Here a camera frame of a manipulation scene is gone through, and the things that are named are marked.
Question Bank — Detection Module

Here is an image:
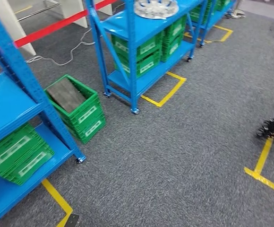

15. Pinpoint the blue metal shelf rack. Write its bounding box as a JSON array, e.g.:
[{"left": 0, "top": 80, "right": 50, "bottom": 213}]
[
  {"left": 85, "top": 0, "right": 208, "bottom": 115},
  {"left": 0, "top": 0, "right": 87, "bottom": 227},
  {"left": 189, "top": 0, "right": 237, "bottom": 48}
]

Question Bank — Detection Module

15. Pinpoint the green plastic crate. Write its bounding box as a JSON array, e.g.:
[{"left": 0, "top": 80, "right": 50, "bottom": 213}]
[
  {"left": 111, "top": 31, "right": 164, "bottom": 79},
  {"left": 216, "top": 0, "right": 231, "bottom": 11},
  {"left": 189, "top": 0, "right": 213, "bottom": 24},
  {"left": 45, "top": 74, "right": 106, "bottom": 145},
  {"left": 0, "top": 123, "right": 54, "bottom": 185},
  {"left": 161, "top": 15, "right": 188, "bottom": 62}
]

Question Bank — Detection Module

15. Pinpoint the grey plastic wheel cover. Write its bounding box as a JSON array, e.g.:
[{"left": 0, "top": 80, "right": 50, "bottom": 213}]
[{"left": 134, "top": 0, "right": 180, "bottom": 20}]

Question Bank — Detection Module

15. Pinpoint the black robot foot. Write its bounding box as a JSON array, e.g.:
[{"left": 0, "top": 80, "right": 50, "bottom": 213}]
[{"left": 63, "top": 214, "right": 81, "bottom": 227}]

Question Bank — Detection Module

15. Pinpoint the white desk panel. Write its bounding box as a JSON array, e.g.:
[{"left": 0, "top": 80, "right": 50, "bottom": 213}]
[
  {"left": 0, "top": 0, "right": 62, "bottom": 56},
  {"left": 61, "top": 0, "right": 88, "bottom": 29}
]

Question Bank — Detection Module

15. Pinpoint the red barrier tape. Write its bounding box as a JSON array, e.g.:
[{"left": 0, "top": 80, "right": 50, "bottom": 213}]
[{"left": 0, "top": 0, "right": 118, "bottom": 63}]

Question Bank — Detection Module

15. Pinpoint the white floor cable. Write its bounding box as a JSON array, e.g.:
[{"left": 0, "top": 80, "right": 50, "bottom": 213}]
[{"left": 25, "top": 28, "right": 95, "bottom": 67}]

